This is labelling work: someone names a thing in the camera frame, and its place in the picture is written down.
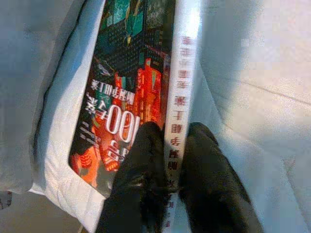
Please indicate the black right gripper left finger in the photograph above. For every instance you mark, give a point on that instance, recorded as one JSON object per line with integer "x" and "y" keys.
{"x": 136, "y": 182}

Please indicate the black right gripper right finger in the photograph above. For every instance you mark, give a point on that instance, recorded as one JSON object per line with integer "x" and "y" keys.
{"x": 211, "y": 182}

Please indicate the colourful cover white-spine book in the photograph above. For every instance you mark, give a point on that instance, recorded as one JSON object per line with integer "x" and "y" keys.
{"x": 116, "y": 72}

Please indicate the white quilted bed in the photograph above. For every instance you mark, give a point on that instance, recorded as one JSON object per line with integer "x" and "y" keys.
{"x": 267, "y": 121}

